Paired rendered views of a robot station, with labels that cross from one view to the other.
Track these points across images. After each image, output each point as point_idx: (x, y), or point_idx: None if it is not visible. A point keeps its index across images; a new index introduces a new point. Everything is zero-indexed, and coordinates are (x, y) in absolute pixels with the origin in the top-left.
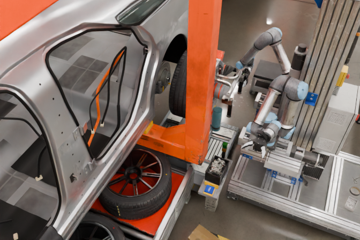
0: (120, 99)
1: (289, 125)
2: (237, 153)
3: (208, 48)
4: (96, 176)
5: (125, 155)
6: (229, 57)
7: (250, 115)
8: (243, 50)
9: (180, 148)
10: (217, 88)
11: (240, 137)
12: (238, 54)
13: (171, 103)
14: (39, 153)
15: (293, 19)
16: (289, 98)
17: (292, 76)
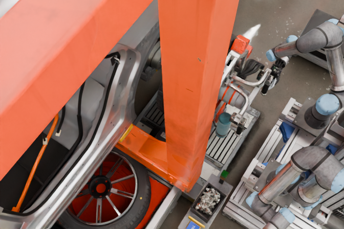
0: (84, 104)
1: (312, 199)
2: (251, 149)
3: (194, 122)
4: (35, 226)
5: (83, 183)
6: None
7: (282, 91)
8: None
9: (163, 172)
10: (229, 92)
11: (245, 177)
12: None
13: (159, 107)
14: None
15: None
16: (318, 183)
17: (337, 131)
